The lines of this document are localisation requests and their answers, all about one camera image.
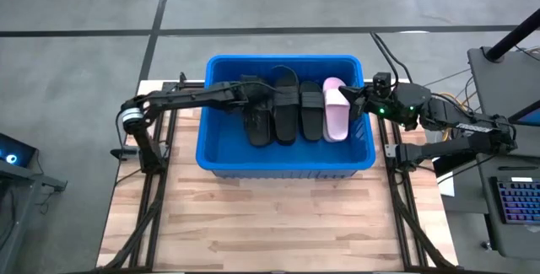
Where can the black aluminium table frame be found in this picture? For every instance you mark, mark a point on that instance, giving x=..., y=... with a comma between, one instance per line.
x=154, y=208

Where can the grey side desk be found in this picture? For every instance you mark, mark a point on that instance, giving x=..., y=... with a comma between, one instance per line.
x=31, y=176

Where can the blue plastic bin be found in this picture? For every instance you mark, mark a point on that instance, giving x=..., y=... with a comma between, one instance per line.
x=287, y=158

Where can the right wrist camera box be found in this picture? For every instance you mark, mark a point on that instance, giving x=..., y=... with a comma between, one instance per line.
x=381, y=82

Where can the white paper sheet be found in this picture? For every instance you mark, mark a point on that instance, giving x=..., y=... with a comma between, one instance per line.
x=447, y=185

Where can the tilted monitor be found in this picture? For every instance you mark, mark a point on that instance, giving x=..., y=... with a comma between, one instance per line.
x=529, y=117

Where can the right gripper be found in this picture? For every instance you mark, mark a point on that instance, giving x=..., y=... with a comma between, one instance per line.
x=381, y=103

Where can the black desk crossbeam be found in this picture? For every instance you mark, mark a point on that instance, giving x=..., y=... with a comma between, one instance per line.
x=455, y=166

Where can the grey metal bracket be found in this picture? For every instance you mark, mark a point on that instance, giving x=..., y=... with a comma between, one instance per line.
x=390, y=151

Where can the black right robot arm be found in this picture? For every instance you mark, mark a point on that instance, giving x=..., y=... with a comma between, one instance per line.
x=455, y=145

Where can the grey keyboard desk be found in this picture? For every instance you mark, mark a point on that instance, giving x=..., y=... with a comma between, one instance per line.
x=506, y=240

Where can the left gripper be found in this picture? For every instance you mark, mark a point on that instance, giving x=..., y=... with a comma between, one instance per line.
x=253, y=90

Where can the grey monitor stand desk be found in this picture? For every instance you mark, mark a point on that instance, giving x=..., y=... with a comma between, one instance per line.
x=498, y=76

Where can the black slide sandal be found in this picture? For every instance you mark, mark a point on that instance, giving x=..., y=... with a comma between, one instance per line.
x=287, y=118
x=311, y=116
x=258, y=130

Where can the pink slide sandal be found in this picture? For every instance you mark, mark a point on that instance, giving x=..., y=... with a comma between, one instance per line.
x=337, y=118
x=325, y=132

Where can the black monitor stand pole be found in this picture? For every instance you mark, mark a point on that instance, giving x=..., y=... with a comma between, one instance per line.
x=510, y=38

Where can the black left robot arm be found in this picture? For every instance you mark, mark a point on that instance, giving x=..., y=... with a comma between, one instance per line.
x=181, y=97

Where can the backlit keyboard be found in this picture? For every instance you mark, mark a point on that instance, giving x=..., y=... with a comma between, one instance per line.
x=519, y=200

